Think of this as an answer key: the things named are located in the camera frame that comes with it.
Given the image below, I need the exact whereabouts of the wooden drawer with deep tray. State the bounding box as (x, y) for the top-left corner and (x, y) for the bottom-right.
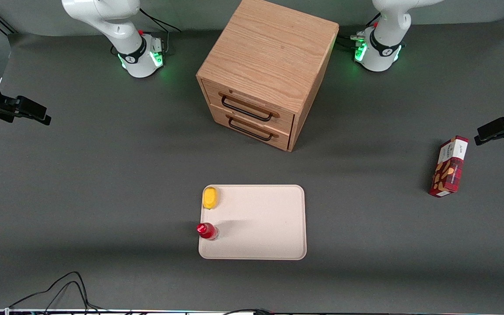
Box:
(202, 80), (295, 134)

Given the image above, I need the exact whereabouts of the black wire drawer handle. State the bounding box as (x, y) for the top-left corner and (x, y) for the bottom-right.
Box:
(220, 93), (280, 123)
(228, 115), (279, 142)

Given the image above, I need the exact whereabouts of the wooden drawer front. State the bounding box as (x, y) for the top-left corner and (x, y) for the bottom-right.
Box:
(210, 105), (291, 152)

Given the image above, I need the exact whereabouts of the oak wooden drawer cabinet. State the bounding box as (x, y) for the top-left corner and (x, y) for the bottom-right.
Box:
(196, 0), (340, 152)

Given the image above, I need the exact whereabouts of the red tartan cookie box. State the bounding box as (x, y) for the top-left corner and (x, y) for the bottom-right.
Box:
(428, 135), (469, 198)

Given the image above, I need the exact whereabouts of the yellow plastic lemon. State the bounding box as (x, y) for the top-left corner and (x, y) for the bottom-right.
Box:
(202, 187), (219, 210)

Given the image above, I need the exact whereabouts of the red capped small bottle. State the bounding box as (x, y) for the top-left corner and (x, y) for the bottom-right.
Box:
(196, 222), (220, 241)

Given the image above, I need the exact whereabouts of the beige plastic tray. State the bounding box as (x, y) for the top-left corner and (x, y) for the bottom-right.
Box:
(198, 184), (307, 261)

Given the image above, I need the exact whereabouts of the black frame rail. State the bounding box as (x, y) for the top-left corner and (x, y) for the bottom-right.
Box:
(0, 8), (17, 35)

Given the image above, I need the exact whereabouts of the black robot base cable bundle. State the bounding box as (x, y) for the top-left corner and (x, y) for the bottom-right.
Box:
(337, 13), (382, 51)

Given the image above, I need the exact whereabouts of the long black floor cable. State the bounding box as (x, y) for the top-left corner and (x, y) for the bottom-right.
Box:
(9, 271), (108, 314)

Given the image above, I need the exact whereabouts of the short black floor cable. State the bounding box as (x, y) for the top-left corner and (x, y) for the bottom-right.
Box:
(224, 308), (274, 315)

